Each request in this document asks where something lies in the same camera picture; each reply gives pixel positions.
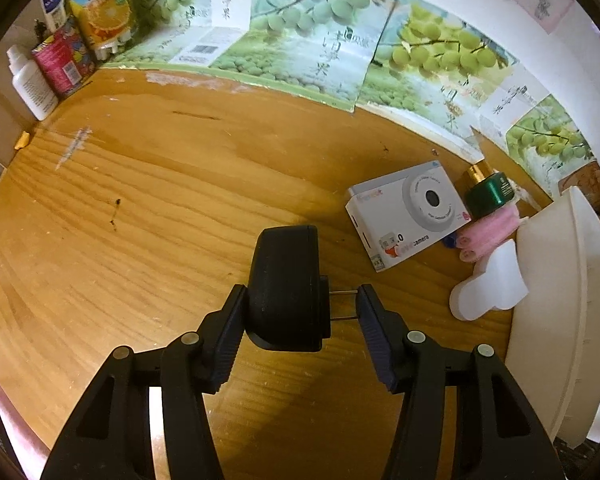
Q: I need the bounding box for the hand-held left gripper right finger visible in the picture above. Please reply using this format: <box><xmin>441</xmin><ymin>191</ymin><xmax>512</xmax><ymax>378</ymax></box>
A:
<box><xmin>355</xmin><ymin>284</ymin><xmax>566</xmax><ymax>480</ymax></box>

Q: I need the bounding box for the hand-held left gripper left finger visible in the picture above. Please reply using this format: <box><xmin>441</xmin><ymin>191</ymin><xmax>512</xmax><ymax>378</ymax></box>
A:
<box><xmin>40</xmin><ymin>284</ymin><xmax>248</xmax><ymax>480</ymax></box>

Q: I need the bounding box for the black power adapter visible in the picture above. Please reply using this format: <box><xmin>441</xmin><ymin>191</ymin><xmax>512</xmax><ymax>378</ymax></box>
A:
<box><xmin>243</xmin><ymin>226</ymin><xmax>357</xmax><ymax>352</ymax></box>

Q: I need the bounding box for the white toy camera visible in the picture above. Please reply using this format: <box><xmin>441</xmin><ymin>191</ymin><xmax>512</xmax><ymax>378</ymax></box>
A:
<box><xmin>346</xmin><ymin>161</ymin><xmax>473</xmax><ymax>273</ymax></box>

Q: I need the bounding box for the white plastic bin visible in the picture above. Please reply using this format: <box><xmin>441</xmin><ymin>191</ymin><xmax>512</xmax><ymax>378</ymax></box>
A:
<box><xmin>505</xmin><ymin>186</ymin><xmax>600</xmax><ymax>448</ymax></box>

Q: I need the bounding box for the pink tube bundle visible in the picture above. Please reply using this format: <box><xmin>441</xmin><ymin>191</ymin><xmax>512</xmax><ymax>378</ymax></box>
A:
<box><xmin>455</xmin><ymin>205</ymin><xmax>523</xmax><ymax>263</ymax></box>

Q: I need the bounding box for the green jar with gold lid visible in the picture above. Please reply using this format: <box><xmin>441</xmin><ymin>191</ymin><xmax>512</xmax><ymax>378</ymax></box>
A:
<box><xmin>462</xmin><ymin>162</ymin><xmax>521</xmax><ymax>221</ymax></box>

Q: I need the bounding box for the brown cardboard panel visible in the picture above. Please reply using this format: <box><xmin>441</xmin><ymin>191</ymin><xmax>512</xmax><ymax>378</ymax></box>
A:
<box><xmin>559</xmin><ymin>160</ymin><xmax>600</xmax><ymax>211</ymax></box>

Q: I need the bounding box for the wooden desk hutch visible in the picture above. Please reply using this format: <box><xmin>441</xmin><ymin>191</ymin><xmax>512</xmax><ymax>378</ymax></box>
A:
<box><xmin>0</xmin><ymin>0</ymin><xmax>46</xmax><ymax>171</ymax></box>

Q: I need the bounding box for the white spray bottle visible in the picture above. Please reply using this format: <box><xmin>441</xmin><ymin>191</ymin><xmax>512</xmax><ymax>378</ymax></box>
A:
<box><xmin>5</xmin><ymin>45</ymin><xmax>60</xmax><ymax>122</ymax></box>

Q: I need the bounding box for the red can pen holder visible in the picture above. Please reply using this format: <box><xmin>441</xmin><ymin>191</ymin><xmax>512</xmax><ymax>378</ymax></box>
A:
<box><xmin>30</xmin><ymin>15</ymin><xmax>97</xmax><ymax>100</ymax></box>

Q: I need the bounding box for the blue and white tube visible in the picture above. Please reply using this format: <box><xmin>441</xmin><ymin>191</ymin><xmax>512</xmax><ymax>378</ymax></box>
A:
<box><xmin>39</xmin><ymin>0</ymin><xmax>70</xmax><ymax>32</ymax></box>

